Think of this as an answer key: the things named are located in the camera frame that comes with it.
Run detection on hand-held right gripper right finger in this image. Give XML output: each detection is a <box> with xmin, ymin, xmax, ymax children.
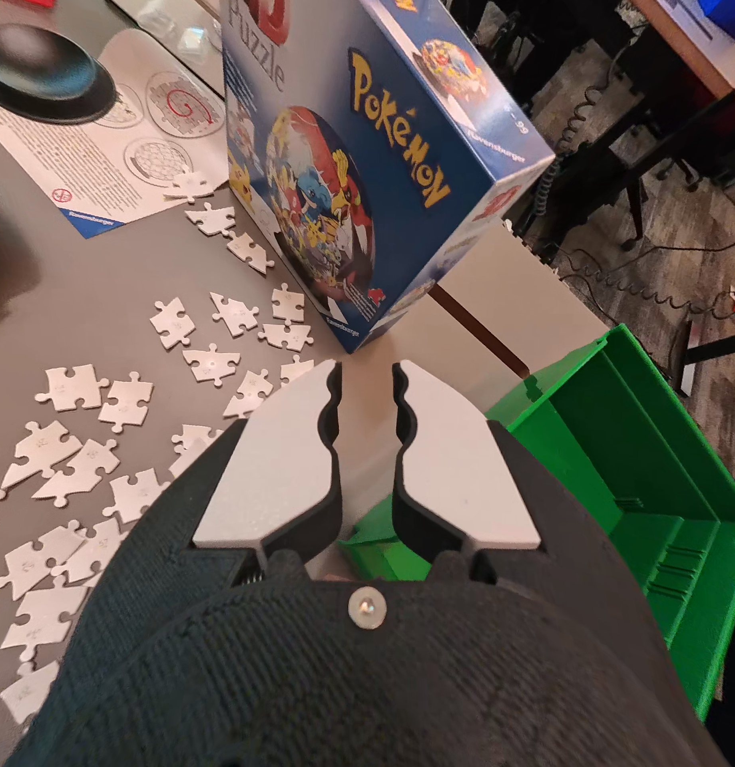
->
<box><xmin>392</xmin><ymin>360</ymin><xmax>542</xmax><ymax>567</ymax></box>

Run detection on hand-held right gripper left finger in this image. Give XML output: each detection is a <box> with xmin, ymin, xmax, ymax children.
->
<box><xmin>191</xmin><ymin>358</ymin><xmax>343</xmax><ymax>564</ymax></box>

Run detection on puzzle pieces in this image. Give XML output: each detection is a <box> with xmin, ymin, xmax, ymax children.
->
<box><xmin>0</xmin><ymin>171</ymin><xmax>315</xmax><ymax>726</ymax></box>

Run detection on blue puzzle box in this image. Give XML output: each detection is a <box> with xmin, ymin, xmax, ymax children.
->
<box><xmin>222</xmin><ymin>0</ymin><xmax>555</xmax><ymax>354</ymax></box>

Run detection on black round ball stand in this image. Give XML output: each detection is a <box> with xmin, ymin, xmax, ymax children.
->
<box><xmin>0</xmin><ymin>24</ymin><xmax>116</xmax><ymax>125</ymax></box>

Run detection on green plastic bin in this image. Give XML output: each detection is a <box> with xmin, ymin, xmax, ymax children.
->
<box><xmin>337</xmin><ymin>324</ymin><xmax>735</xmax><ymax>723</ymax></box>

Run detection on folded paper instruction leaflet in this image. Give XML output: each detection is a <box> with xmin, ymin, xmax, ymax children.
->
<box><xmin>0</xmin><ymin>29</ymin><xmax>230</xmax><ymax>239</ymax></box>

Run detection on white stand base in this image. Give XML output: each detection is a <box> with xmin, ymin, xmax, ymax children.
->
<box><xmin>106</xmin><ymin>0</ymin><xmax>227</xmax><ymax>99</ymax></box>

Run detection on wooden side table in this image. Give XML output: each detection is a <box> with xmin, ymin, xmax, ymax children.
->
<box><xmin>634</xmin><ymin>0</ymin><xmax>735</xmax><ymax>111</ymax></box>

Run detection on blue plastic bin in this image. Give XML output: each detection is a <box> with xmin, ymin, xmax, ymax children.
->
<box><xmin>694</xmin><ymin>0</ymin><xmax>735</xmax><ymax>40</ymax></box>

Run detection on black coiled cable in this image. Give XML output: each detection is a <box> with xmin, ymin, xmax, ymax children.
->
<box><xmin>505</xmin><ymin>84</ymin><xmax>614</xmax><ymax>264</ymax></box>
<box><xmin>553</xmin><ymin>246</ymin><xmax>735</xmax><ymax>315</ymax></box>

